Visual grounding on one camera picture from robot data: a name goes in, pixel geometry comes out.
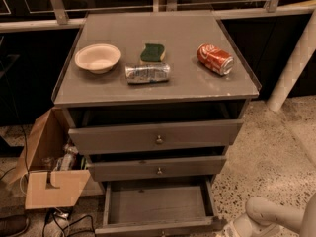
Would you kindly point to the green yellow sponge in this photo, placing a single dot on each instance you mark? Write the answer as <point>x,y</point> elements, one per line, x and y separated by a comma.
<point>153,53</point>

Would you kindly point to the silver crushed can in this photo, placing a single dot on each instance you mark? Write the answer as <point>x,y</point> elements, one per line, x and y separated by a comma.
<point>148,73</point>

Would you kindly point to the plastic bottle in box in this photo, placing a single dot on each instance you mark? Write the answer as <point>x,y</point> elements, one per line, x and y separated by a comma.
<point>69,158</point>

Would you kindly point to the metal railing frame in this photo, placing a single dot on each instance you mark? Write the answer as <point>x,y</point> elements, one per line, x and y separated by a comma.
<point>39,15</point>

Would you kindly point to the grey drawer cabinet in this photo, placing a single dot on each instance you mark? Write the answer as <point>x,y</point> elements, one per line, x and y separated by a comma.
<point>193,93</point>

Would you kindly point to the white diagonal pole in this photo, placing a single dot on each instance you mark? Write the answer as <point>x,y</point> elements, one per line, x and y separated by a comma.
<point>299,58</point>

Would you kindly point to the open cardboard box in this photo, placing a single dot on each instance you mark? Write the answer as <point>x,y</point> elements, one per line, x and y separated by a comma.
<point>46,187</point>

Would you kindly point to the grey bottom drawer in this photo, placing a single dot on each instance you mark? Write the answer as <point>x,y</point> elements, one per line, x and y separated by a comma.
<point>167,207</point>

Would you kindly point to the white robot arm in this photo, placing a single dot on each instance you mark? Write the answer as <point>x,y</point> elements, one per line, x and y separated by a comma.
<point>263,218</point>

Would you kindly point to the beige paper bowl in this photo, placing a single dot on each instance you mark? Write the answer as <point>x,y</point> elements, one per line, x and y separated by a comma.
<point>98,58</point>

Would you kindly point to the grey middle drawer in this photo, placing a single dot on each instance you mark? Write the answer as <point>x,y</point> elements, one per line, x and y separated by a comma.
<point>156,168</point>

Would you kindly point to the red cola can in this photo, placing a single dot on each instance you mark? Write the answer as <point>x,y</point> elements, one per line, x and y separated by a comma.
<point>215,59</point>

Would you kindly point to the grey top drawer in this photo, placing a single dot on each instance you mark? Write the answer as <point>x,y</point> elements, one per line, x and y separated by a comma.
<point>155,136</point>

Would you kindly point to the grey drawer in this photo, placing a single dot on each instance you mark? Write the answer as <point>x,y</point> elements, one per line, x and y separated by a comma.
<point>155,136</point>
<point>156,168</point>
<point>167,207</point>

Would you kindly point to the dark shoe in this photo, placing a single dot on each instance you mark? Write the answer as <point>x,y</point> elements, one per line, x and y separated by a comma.
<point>13,226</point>

